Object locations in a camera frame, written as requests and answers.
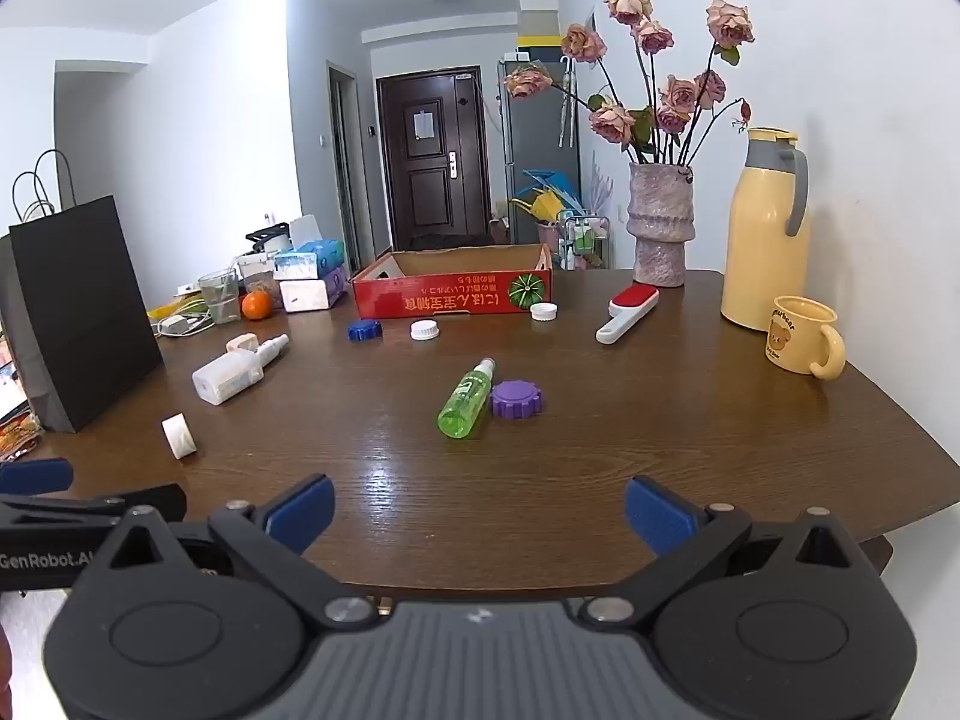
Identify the wire rack cart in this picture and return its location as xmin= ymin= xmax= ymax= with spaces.
xmin=559 ymin=211 xmax=612 ymax=271

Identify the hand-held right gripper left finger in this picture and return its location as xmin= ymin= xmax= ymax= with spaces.
xmin=79 ymin=474 xmax=378 ymax=631

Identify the red cardboard box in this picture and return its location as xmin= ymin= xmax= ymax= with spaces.
xmin=351 ymin=243 xmax=554 ymax=320

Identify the white tape roll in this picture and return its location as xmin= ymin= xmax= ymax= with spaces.
xmin=162 ymin=412 xmax=198 ymax=460

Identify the purple gear-shaped lid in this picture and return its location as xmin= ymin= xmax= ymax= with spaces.
xmin=491 ymin=380 xmax=544 ymax=421

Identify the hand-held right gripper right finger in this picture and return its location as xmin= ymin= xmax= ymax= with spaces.
xmin=583 ymin=476 xmax=882 ymax=631

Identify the blue tissue pack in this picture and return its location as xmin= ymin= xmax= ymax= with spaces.
xmin=274 ymin=215 xmax=344 ymax=280

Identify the white power adapter with cable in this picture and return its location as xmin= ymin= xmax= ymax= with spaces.
xmin=154 ymin=311 xmax=215 ymax=336

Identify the bunch of dried roses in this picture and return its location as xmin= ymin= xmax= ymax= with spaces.
xmin=502 ymin=0 xmax=757 ymax=166

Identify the pink textured vase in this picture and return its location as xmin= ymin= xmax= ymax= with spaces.
xmin=627 ymin=160 xmax=695 ymax=288

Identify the grey refrigerator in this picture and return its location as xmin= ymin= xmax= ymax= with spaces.
xmin=499 ymin=60 xmax=582 ymax=245

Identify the black paper bag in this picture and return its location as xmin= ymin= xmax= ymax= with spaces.
xmin=7 ymin=150 xmax=164 ymax=434

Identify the yellow watering can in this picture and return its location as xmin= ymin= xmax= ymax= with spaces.
xmin=511 ymin=191 xmax=571 ymax=224

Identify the red and white lint brush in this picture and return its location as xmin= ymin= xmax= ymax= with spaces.
xmin=596 ymin=283 xmax=661 ymax=346

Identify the yellow bear mug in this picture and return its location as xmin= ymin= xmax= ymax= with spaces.
xmin=763 ymin=295 xmax=847 ymax=379

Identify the folded clear umbrella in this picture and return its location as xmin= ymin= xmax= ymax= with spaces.
xmin=559 ymin=56 xmax=577 ymax=149

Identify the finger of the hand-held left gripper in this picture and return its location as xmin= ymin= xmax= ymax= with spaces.
xmin=0 ymin=457 xmax=74 ymax=497
xmin=0 ymin=484 xmax=187 ymax=535

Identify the white square plastic bottle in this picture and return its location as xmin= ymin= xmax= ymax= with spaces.
xmin=192 ymin=351 xmax=265 ymax=406

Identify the clear container with white lid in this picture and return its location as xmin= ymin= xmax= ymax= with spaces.
xmin=236 ymin=251 xmax=278 ymax=293

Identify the purple tissue pack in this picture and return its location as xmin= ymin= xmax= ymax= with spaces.
xmin=279 ymin=268 xmax=350 ymax=313

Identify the purple feather decoration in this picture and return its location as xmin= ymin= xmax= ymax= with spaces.
xmin=585 ymin=154 xmax=612 ymax=218

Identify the clear drinking glass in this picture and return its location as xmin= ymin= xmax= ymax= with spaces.
xmin=198 ymin=268 xmax=241 ymax=326

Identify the dark brown entrance door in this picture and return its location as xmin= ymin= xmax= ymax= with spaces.
xmin=376 ymin=66 xmax=492 ymax=250

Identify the yellow thermos jug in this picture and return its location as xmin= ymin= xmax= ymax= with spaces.
xmin=721 ymin=127 xmax=812 ymax=332

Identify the colourful snack packet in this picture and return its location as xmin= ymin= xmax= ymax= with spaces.
xmin=0 ymin=360 xmax=40 ymax=460

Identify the open doorway frame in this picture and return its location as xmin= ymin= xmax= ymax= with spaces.
xmin=328 ymin=61 xmax=376 ymax=263

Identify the green spray bottle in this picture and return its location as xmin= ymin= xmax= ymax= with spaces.
xmin=438 ymin=358 xmax=497 ymax=440

